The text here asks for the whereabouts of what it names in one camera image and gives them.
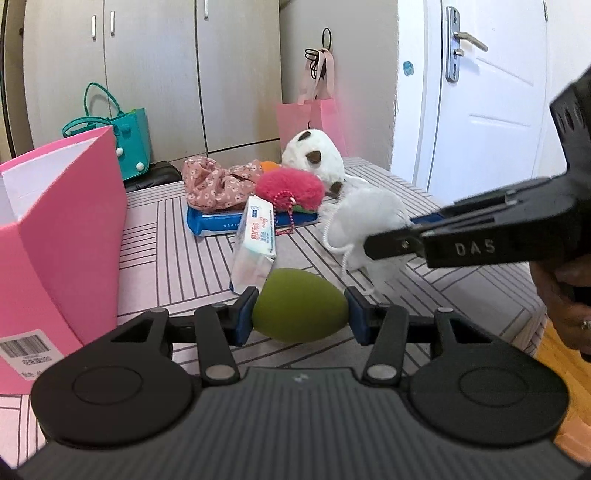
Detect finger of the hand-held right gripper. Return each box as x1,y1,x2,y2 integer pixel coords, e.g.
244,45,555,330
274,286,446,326
409,173,576,227
363,198,579,269

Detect teal felt handbag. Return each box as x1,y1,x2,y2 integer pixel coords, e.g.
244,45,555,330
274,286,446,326
61,82,152,183

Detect red fuzzy plush keychain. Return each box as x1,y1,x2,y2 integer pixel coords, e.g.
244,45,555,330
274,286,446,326
255,168,325,237

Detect pink tote bag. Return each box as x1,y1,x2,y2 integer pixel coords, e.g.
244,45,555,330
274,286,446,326
276,48,348,158

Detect silver door handle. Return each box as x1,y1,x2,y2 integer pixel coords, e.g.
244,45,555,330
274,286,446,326
445,6,489,84

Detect pink paper box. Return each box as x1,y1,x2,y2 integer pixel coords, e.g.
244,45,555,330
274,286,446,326
0,126,129,396

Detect white brown plush cat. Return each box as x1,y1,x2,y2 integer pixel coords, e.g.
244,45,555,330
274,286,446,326
281,129,370,200

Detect beige wardrobe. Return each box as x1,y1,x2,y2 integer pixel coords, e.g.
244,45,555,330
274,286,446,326
23,0,283,163

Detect black suitcase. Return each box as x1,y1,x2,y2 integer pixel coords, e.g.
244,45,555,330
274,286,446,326
124,161,183,190

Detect white fluffy pouch with cord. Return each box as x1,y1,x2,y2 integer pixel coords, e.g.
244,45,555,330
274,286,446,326
318,187,416,296

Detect black hair ties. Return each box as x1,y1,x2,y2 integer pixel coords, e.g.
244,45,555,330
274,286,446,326
305,28,334,79

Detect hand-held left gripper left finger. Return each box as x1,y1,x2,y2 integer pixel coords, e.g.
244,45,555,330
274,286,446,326
111,286,259,387

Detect white tissue packet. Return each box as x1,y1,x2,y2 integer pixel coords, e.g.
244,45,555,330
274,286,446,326
229,194,279,294

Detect pink floral cloth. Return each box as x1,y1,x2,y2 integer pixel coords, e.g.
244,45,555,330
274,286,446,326
181,157,264,214

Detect green egg-shaped sponge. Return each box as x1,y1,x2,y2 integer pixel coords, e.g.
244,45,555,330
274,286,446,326
252,268,350,343

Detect pink striped table cover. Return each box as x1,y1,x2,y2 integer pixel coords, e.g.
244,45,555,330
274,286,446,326
0,156,550,403

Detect blue wet wipes pack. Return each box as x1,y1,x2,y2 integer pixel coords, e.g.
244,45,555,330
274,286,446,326
186,203,319,239

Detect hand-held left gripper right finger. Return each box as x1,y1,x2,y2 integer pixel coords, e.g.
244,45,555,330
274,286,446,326
344,286,493,385

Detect person's right hand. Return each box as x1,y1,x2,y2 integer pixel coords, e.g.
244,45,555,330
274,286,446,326
531,253,591,363

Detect white door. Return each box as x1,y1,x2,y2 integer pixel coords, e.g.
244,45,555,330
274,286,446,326
427,0,551,205

